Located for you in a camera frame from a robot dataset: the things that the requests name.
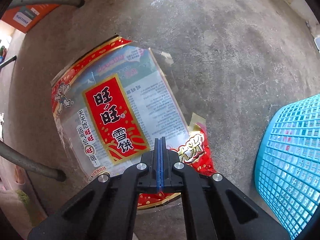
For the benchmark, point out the grey metal table leg frame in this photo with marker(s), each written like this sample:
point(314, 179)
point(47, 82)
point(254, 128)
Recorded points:
point(6, 151)

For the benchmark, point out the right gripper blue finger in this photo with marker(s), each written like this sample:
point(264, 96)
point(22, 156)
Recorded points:
point(157, 164)
point(161, 164)

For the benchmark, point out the red rice cracker snack bag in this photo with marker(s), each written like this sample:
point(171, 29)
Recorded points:
point(111, 104)

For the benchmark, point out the blue plastic mesh basket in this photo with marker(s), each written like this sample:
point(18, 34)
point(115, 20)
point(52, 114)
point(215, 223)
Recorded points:
point(286, 171)

